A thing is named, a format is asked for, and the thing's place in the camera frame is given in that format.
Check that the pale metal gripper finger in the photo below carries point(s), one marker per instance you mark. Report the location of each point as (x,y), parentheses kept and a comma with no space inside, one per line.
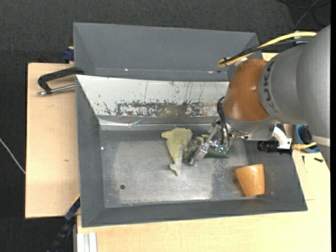
(197,153)
(202,156)

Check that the dark green mottled soft toy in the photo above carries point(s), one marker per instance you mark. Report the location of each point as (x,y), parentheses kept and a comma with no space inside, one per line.
(191,148)

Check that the yellow-green soft toy animal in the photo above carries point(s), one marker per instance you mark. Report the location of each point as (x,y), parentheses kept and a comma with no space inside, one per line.
(177,143)

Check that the grey metal bin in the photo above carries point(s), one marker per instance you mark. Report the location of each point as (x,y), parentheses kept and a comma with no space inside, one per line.
(157,182)

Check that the orange cup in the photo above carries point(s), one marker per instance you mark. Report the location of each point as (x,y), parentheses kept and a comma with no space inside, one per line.
(250,180)

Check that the pale brown cardboard board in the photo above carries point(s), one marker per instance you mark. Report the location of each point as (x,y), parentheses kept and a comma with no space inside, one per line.
(50,140)

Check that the black cylinder on white bracket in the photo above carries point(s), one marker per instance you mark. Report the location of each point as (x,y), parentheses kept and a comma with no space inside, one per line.
(270,145)

